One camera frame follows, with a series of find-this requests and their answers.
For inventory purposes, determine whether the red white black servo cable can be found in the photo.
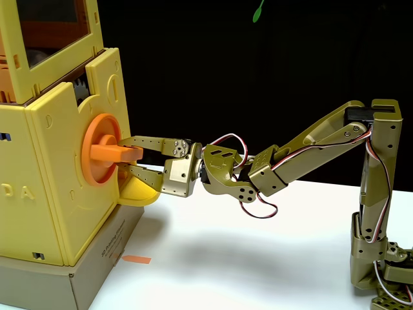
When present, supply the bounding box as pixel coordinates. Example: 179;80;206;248
201;132;279;219
372;260;413;303

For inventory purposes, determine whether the yellow dispensing tray flap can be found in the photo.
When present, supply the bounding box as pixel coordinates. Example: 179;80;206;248
117;176;161;208

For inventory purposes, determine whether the brown cardboard box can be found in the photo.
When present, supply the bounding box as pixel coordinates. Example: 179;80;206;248
0;203;145;310

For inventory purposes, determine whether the yellow toy vending machine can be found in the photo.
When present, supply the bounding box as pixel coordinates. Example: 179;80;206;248
0;0;132;267

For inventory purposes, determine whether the orange arrow tape marker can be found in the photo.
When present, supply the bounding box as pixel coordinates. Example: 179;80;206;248
121;254;152;265

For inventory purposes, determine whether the green plant leaf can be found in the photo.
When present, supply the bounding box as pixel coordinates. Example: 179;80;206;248
252;0;266;24

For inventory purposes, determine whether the orange vending machine knob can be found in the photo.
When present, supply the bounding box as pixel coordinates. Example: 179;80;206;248
81;113;145;187

